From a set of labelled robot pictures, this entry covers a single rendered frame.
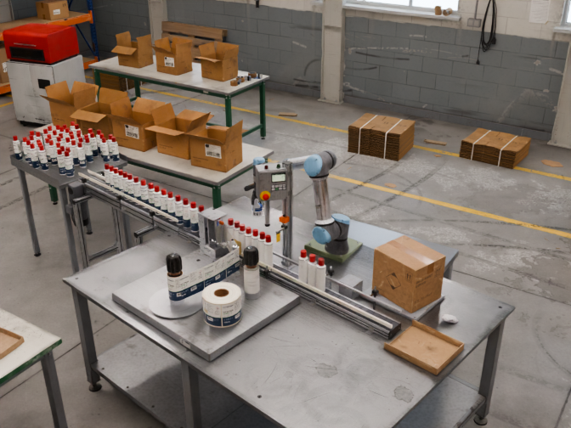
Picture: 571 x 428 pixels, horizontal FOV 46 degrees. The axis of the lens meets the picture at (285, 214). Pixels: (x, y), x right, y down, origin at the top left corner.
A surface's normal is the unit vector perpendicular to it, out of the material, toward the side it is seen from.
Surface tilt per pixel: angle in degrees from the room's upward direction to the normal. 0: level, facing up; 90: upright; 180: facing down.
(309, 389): 0
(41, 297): 0
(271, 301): 0
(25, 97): 90
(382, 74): 90
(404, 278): 90
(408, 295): 90
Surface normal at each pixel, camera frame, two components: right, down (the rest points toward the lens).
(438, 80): -0.54, 0.39
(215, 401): -0.01, -0.89
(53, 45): 0.93, 0.17
